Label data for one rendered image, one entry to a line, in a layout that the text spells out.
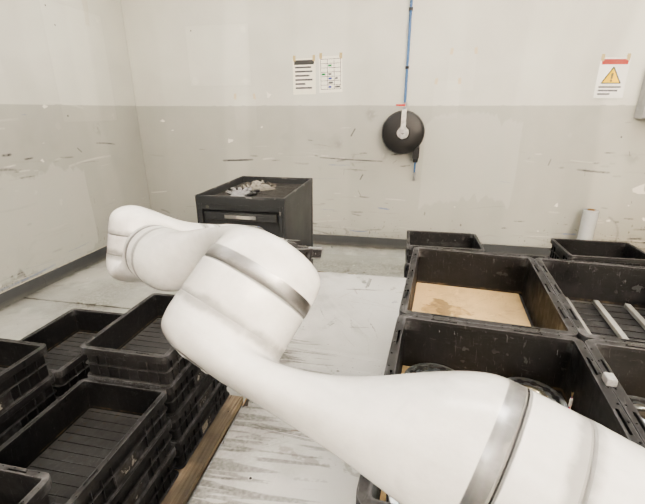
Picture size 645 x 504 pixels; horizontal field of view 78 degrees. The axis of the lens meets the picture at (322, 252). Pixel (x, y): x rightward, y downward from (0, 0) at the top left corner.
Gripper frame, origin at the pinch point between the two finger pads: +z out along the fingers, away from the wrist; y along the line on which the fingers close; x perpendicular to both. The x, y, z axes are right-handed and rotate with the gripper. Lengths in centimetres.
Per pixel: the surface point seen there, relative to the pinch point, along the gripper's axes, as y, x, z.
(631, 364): -49, 7, 29
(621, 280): -39, -3, 69
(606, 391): -49, 8, 13
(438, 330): -23.5, 9.3, 13.6
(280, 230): 92, 10, 67
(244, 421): 2.3, 35.8, -6.2
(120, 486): 37, 71, -16
